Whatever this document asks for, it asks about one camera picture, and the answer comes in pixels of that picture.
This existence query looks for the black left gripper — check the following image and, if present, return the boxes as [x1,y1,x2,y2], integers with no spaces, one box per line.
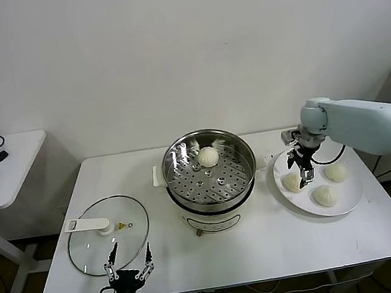
[100,237,159,293]

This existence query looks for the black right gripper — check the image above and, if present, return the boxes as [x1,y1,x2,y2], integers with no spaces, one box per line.
[284,138,325,193]

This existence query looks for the white steamed baozi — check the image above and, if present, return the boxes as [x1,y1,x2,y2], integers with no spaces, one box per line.
[195,145,221,170]
[280,171,307,196]
[322,161,349,185]
[310,183,341,210]

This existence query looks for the stainless steel steamer basket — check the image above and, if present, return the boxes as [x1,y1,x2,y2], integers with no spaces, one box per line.
[157,122,263,211]

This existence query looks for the white round plate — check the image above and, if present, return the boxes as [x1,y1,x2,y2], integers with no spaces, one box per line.
[269,138,368,225]

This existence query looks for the white electric cooker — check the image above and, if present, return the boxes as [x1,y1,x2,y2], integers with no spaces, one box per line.
[150,147,277,244]

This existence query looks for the white side table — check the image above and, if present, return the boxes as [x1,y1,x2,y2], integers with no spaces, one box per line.
[0,129,69,293]

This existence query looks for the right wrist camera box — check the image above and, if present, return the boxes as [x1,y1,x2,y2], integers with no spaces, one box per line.
[279,127,302,147]

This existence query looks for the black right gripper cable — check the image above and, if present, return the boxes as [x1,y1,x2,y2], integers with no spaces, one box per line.
[309,144,348,167]

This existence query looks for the glass lid with white handle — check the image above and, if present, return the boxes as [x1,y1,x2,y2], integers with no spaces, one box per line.
[61,191,157,281]

